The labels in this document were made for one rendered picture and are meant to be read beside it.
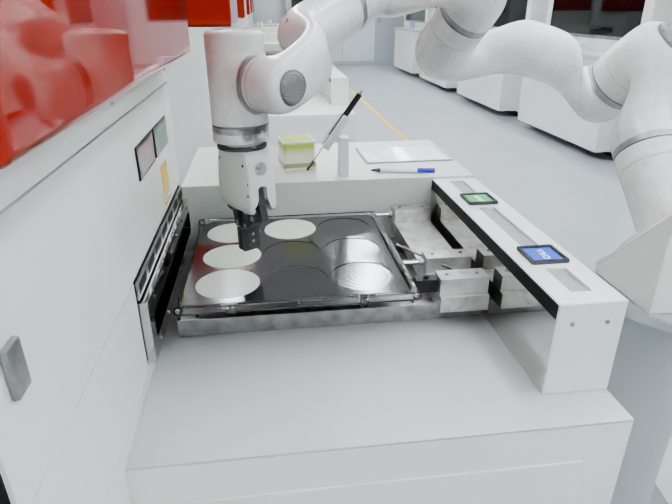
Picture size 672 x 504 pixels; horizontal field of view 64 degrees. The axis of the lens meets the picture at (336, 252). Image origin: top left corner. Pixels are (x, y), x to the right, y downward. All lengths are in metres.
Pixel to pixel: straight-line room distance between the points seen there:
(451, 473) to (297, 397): 0.22
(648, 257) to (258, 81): 0.70
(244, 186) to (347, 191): 0.39
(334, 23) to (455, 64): 0.28
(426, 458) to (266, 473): 0.20
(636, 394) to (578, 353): 0.45
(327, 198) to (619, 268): 0.58
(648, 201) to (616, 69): 0.28
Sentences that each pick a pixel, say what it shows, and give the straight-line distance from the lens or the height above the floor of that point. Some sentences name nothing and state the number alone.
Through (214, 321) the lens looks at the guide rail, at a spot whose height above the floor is 0.84.
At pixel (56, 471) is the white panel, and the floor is 0.96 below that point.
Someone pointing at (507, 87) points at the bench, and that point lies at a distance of 7.48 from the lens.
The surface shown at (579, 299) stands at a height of 0.96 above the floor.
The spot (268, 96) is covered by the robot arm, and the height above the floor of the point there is 1.19.
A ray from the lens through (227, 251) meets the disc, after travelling 0.99.
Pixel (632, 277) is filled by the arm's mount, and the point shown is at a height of 0.86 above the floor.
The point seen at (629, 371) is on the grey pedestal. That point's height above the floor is 0.66.
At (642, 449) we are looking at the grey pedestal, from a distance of 1.31.
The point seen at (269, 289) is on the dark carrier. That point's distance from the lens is 0.85.
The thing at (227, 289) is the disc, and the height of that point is 0.90.
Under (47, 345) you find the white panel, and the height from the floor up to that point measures 1.06.
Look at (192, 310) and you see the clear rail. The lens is 0.82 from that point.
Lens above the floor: 1.30
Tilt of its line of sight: 24 degrees down
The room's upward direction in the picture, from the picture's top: straight up
